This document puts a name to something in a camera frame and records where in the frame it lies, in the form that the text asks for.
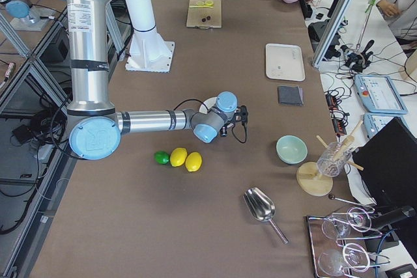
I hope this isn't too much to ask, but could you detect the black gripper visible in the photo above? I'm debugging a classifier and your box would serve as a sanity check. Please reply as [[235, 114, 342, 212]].
[[220, 105, 248, 137]]

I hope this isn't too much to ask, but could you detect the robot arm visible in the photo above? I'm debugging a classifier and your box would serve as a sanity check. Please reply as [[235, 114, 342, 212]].
[[65, 0, 248, 160], [1, 0, 40, 25]]

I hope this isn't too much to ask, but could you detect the cream rabbit tray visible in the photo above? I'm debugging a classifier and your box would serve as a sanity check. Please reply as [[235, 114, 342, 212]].
[[265, 44, 305, 81]]

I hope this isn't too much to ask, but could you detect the white round plate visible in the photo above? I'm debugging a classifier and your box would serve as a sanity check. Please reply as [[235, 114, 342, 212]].
[[199, 97, 216, 114]]

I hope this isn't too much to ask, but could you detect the yellow lemon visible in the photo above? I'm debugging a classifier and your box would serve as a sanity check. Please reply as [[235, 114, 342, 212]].
[[185, 152, 203, 173], [169, 147, 188, 167]]

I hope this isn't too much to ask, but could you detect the green lime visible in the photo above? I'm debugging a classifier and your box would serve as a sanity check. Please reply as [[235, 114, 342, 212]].
[[154, 150, 170, 165]]

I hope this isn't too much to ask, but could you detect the mint green bowl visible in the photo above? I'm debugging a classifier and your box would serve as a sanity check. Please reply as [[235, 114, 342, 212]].
[[276, 135, 308, 165]]

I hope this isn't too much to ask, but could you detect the grey folded cloth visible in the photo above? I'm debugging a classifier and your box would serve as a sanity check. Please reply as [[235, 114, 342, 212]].
[[278, 85, 304, 106]]

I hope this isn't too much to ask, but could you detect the metal scoop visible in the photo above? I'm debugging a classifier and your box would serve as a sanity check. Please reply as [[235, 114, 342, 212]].
[[243, 187, 289, 245]]

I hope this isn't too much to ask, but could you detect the clear glass cup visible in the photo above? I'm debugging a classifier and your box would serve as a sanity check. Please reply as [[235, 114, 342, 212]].
[[317, 142, 351, 178]]

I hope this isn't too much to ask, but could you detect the wooden cutting board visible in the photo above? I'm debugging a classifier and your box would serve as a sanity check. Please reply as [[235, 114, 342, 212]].
[[186, 0, 222, 29]]

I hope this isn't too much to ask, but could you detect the blue teach pendant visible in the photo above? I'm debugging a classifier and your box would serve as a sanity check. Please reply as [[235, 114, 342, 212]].
[[363, 113, 408, 139], [354, 74, 408, 115]]

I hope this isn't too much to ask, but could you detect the wine glass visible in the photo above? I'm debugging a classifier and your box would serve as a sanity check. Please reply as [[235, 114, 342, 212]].
[[318, 243, 371, 277], [322, 206, 371, 239]]

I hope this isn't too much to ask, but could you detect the black laptop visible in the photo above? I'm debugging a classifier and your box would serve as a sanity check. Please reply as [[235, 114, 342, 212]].
[[352, 117, 416, 208]]

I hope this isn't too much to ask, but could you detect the metal glass rack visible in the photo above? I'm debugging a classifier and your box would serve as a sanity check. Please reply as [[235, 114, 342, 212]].
[[306, 206, 390, 277]]

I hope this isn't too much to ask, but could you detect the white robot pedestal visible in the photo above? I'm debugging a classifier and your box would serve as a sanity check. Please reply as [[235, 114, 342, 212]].
[[125, 0, 175, 73]]

